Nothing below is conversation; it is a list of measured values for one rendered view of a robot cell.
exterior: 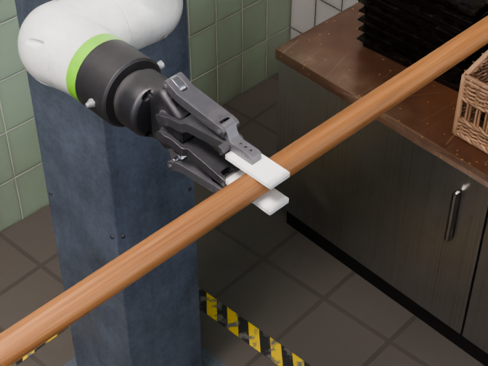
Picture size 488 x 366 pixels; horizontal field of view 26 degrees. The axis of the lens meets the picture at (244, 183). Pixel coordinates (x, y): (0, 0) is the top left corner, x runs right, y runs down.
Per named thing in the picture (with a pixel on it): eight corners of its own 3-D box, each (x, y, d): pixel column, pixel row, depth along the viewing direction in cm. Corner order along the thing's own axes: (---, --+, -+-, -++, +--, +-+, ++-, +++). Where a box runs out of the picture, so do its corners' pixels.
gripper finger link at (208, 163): (157, 128, 121) (156, 136, 122) (223, 187, 117) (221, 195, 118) (182, 112, 123) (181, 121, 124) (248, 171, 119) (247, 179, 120)
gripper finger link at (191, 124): (181, 108, 123) (180, 97, 122) (248, 140, 116) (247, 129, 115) (156, 123, 121) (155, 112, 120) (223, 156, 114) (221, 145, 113)
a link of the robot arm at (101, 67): (73, 123, 129) (64, 62, 122) (147, 82, 135) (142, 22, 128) (104, 146, 125) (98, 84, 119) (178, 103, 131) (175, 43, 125)
